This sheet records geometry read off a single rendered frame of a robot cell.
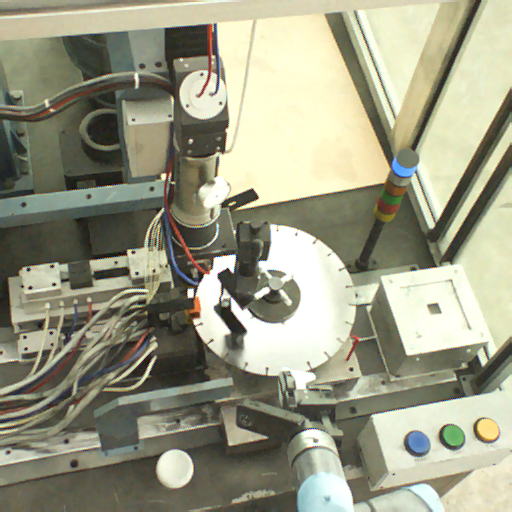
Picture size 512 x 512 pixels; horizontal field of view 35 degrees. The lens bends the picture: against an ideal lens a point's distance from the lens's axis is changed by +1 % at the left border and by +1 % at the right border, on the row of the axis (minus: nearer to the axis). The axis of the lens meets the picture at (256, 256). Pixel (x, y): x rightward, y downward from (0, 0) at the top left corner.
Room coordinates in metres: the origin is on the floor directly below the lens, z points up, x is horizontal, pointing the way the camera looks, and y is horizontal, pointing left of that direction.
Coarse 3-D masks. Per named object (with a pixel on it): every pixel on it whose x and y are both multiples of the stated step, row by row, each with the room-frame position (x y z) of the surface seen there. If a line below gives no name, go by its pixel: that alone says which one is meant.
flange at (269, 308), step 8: (272, 272) 0.78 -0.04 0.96; (280, 272) 0.79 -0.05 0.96; (264, 280) 0.76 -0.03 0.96; (288, 280) 0.77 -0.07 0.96; (264, 288) 0.74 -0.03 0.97; (288, 288) 0.76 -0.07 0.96; (296, 288) 0.76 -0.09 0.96; (264, 296) 0.72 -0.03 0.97; (272, 296) 0.72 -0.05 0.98; (288, 296) 0.74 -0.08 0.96; (296, 296) 0.74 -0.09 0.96; (256, 304) 0.71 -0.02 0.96; (264, 304) 0.71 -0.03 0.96; (272, 304) 0.71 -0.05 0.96; (280, 304) 0.72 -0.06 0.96; (296, 304) 0.72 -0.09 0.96; (256, 312) 0.69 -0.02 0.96; (264, 312) 0.69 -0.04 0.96; (272, 312) 0.70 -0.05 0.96; (280, 312) 0.70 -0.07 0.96; (288, 312) 0.70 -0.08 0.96; (264, 320) 0.68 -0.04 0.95; (272, 320) 0.68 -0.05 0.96; (280, 320) 0.69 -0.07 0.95
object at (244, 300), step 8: (224, 272) 0.73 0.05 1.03; (232, 272) 0.73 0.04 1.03; (224, 280) 0.71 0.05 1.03; (232, 280) 0.71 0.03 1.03; (224, 288) 0.70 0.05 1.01; (232, 288) 0.70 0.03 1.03; (232, 296) 0.69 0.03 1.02; (240, 296) 0.68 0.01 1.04; (248, 296) 0.68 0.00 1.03; (240, 304) 0.67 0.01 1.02; (248, 304) 0.67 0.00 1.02
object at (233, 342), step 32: (288, 256) 0.83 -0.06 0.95; (320, 256) 0.85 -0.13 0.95; (320, 288) 0.77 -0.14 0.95; (352, 288) 0.79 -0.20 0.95; (192, 320) 0.65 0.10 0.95; (224, 320) 0.67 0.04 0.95; (256, 320) 0.68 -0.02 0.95; (288, 320) 0.69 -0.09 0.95; (320, 320) 0.71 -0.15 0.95; (352, 320) 0.72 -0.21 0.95; (224, 352) 0.60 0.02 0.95; (256, 352) 0.61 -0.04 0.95; (288, 352) 0.63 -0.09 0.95; (320, 352) 0.64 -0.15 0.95
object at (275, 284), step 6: (264, 270) 0.76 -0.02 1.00; (264, 276) 0.75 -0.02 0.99; (270, 276) 0.75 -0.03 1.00; (288, 276) 0.76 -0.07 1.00; (294, 276) 0.76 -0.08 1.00; (270, 282) 0.74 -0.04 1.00; (276, 282) 0.74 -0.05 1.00; (282, 282) 0.74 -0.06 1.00; (270, 288) 0.73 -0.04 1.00; (276, 288) 0.73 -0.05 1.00; (258, 294) 0.71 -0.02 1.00; (264, 294) 0.71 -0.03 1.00; (270, 294) 0.72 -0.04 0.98; (276, 294) 0.72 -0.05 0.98; (282, 294) 0.72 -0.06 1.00; (288, 300) 0.71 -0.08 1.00
